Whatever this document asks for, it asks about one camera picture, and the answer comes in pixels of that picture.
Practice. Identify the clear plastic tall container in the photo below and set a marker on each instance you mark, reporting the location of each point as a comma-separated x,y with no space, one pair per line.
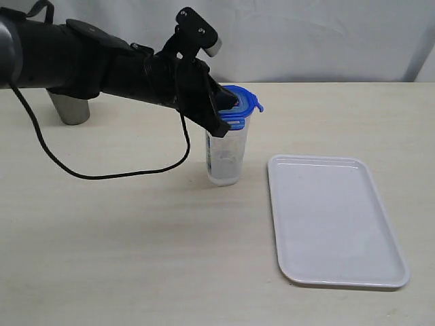
224,156

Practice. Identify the stainless steel cup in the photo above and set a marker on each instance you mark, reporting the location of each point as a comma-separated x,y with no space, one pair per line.
71,111

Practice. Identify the white rectangular tray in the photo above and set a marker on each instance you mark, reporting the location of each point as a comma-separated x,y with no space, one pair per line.
331,227

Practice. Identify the blue container lid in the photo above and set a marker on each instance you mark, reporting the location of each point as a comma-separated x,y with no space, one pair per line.
238,116

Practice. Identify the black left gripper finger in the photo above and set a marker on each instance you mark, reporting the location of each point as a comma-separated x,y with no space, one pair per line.
204,116
222,98

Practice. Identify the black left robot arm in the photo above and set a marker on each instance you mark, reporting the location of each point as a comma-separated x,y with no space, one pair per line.
78,60

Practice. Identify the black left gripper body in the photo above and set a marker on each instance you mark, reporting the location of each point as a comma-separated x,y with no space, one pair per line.
181,84

